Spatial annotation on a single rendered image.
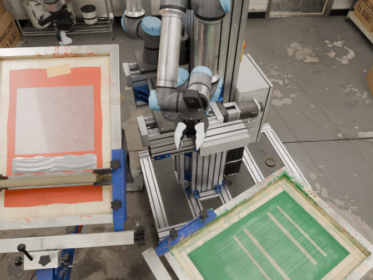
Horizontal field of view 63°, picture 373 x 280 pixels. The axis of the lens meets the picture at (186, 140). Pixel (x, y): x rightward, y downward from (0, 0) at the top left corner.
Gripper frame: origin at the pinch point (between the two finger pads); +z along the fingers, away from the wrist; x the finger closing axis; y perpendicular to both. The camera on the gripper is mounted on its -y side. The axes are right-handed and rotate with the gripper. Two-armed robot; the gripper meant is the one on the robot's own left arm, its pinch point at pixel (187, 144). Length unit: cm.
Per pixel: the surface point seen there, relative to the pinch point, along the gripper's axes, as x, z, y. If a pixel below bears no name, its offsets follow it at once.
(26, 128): 79, -28, 23
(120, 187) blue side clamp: 35, -11, 41
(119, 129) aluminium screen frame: 38, -32, 28
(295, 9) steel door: -88, -432, 174
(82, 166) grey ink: 53, -18, 36
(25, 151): 78, -20, 29
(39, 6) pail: 253, -314, 90
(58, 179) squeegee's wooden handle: 57, -7, 30
